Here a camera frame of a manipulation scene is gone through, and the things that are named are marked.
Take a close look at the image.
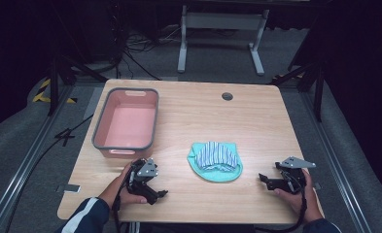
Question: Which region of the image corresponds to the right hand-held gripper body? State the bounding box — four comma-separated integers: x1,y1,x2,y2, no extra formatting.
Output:
274,156,317,195

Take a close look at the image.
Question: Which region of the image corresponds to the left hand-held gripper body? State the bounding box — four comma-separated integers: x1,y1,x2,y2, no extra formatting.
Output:
126,157,159,202

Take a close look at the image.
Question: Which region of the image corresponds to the pink basket with grey rim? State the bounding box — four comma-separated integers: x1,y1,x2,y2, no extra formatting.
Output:
91,87,160,160

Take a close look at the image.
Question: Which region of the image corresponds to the teal and striped cloth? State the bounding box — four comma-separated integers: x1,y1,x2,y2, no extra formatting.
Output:
187,141,244,183

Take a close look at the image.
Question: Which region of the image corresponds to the person's right hand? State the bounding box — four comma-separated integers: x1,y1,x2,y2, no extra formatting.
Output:
273,168,325,224

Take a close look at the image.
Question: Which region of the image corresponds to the person's left hand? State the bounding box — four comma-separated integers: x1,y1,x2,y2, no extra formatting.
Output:
98,161,148,210

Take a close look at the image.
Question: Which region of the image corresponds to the grey tape piece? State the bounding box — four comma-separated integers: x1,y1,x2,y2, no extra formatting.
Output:
55,183,82,194

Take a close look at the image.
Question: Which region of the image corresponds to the black tape cross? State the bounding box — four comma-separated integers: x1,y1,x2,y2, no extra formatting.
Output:
53,127,77,148

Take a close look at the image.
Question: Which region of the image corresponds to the black metal stand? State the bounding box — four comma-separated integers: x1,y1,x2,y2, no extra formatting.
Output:
268,52,327,123
47,53,109,117

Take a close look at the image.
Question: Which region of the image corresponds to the yellow and black hazard tape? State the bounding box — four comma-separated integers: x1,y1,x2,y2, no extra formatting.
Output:
32,78,79,105

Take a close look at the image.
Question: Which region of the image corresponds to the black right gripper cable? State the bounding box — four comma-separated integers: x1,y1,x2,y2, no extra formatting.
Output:
256,188,309,233

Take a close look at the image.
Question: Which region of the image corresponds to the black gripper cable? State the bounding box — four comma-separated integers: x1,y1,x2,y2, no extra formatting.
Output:
256,188,309,233
112,173,132,233

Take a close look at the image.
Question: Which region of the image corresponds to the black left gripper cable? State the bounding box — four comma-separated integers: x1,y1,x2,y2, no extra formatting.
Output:
112,173,132,233

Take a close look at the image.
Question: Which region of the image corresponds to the grey metal floor rail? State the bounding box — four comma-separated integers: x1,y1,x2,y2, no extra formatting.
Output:
0,84,76,233
299,91,373,233

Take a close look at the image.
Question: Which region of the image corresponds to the black floor cable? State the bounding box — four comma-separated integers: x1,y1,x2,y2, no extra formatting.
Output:
3,114,94,233

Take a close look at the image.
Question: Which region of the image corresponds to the bundle of black cables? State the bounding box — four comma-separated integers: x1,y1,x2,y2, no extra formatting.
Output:
112,18,163,82

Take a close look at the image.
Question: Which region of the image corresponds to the white metal desk frame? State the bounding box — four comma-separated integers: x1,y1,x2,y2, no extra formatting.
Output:
177,4,271,77

